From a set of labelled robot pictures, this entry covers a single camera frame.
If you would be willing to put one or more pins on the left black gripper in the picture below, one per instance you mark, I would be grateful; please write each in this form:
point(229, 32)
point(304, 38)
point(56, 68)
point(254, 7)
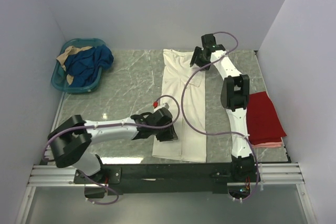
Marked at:
point(170, 135)

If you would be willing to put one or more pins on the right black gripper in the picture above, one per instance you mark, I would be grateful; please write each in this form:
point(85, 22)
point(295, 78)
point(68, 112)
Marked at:
point(195, 59)

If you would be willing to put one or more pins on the cream white t-shirt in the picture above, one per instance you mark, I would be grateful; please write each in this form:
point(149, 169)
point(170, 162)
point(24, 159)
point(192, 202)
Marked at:
point(191, 145)

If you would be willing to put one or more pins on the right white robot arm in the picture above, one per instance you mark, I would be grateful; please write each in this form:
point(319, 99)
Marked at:
point(234, 99)

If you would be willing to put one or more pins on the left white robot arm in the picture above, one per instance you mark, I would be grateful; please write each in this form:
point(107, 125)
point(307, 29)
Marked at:
point(70, 141)

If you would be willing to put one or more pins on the black base beam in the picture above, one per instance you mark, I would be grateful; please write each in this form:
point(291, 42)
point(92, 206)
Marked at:
point(174, 178)

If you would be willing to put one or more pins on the blue t-shirt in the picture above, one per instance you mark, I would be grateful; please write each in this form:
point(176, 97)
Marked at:
point(101, 58)

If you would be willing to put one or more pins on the folded red t-shirt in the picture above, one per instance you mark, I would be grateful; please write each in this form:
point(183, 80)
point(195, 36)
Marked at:
point(262, 120)

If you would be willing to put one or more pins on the teal plastic laundry basket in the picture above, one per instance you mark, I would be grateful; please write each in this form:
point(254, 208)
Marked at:
point(59, 76)

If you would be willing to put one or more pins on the tan t-shirt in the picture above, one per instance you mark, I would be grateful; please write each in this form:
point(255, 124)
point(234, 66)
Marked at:
point(77, 63)

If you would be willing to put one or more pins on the folded pink t-shirt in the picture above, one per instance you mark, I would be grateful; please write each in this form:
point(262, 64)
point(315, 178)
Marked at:
point(268, 145)

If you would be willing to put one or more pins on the aluminium rail frame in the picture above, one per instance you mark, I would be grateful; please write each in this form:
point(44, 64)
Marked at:
point(276, 168)

